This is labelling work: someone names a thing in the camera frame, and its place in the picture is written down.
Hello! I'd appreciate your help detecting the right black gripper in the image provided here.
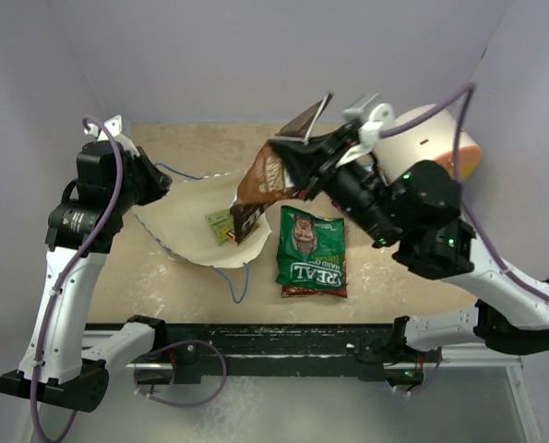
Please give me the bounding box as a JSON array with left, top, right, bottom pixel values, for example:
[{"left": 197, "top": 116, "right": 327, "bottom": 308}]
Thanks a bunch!
[{"left": 271, "top": 122, "right": 405, "bottom": 245}]

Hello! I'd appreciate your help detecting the brown sea salt chips bag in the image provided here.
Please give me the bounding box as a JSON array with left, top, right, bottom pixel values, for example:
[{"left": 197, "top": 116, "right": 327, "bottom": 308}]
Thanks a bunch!
[{"left": 230, "top": 91, "right": 333, "bottom": 244}]

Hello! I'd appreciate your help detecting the blue checkered paper bag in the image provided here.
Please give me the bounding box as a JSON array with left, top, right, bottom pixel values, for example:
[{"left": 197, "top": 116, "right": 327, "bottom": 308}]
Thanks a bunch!
[{"left": 130, "top": 162, "right": 273, "bottom": 305}]

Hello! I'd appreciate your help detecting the light green snack packet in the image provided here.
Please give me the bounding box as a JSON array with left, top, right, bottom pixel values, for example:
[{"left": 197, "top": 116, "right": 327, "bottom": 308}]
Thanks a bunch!
[{"left": 205, "top": 209, "right": 233, "bottom": 245}]

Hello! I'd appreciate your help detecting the green chips bag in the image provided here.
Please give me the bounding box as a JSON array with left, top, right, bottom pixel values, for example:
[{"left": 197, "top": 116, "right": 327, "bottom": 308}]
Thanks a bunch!
[{"left": 276, "top": 206, "right": 346, "bottom": 292}]

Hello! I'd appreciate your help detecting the red Doritos bag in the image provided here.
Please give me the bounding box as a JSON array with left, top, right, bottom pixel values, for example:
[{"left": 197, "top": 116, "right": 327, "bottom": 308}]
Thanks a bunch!
[{"left": 281, "top": 285, "right": 348, "bottom": 298}]

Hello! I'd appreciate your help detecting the yellow M&M's packet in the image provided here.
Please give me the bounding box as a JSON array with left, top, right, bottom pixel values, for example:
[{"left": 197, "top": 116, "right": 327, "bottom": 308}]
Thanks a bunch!
[{"left": 223, "top": 228, "right": 238, "bottom": 244}]

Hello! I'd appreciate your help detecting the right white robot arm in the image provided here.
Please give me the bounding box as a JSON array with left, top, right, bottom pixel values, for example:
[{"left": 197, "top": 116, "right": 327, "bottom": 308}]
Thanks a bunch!
[{"left": 269, "top": 123, "right": 549, "bottom": 361}]

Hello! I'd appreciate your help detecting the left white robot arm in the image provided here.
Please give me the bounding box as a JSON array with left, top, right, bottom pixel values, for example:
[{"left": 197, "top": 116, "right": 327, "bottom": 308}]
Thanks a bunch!
[{"left": 0, "top": 141, "right": 172, "bottom": 413}]

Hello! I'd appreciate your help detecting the beige and orange cylinder device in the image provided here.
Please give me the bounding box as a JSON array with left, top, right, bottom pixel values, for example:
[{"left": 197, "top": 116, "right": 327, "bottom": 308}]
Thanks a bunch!
[{"left": 374, "top": 104, "right": 482, "bottom": 182}]

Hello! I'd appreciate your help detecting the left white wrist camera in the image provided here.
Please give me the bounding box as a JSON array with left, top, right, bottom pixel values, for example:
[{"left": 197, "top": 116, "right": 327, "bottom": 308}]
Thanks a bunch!
[{"left": 82, "top": 114, "right": 140, "bottom": 157}]

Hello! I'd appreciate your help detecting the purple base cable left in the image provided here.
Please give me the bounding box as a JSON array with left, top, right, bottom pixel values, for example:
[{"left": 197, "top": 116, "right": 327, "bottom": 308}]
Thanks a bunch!
[{"left": 132, "top": 338, "right": 229, "bottom": 408}]

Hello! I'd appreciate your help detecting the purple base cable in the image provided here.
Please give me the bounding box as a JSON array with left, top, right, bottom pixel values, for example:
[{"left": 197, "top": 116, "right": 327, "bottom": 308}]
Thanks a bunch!
[
  {"left": 389, "top": 345, "right": 444, "bottom": 398},
  {"left": 132, "top": 338, "right": 229, "bottom": 408}
]

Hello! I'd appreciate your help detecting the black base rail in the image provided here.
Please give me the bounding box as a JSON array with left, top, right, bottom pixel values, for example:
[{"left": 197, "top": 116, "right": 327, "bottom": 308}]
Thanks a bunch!
[{"left": 133, "top": 321, "right": 440, "bottom": 389}]

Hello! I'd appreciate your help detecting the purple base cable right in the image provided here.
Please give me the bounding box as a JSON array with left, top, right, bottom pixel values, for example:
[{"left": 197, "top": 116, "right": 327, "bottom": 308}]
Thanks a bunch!
[{"left": 389, "top": 345, "right": 444, "bottom": 398}]

